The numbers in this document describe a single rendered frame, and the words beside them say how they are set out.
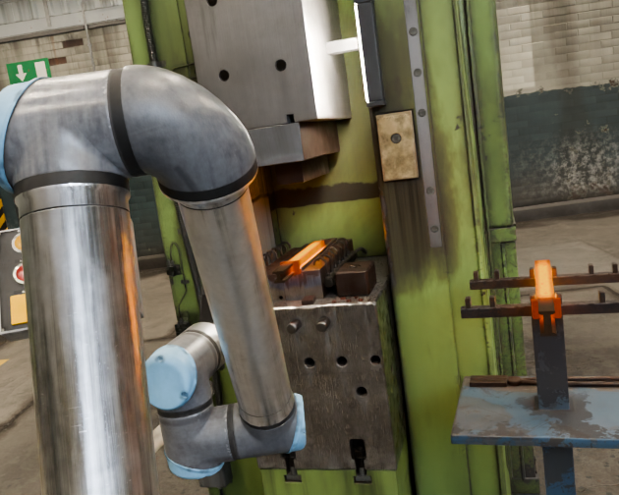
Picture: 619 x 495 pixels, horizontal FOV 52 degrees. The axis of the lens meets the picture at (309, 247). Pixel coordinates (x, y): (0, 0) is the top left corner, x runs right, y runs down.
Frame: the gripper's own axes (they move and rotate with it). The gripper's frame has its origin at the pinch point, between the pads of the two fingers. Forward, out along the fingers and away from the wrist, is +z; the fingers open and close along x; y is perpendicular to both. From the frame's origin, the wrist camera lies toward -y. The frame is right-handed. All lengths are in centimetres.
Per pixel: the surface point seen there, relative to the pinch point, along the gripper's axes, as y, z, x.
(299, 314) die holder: 11.5, 26.9, 2.2
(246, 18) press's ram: -62, 33, -2
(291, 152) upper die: -28.5, 33.0, 4.5
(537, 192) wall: 69, 663, 104
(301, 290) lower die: 6.7, 32.9, 1.7
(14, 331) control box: 5, 5, -64
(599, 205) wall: 94, 674, 172
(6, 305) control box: -1, 7, -67
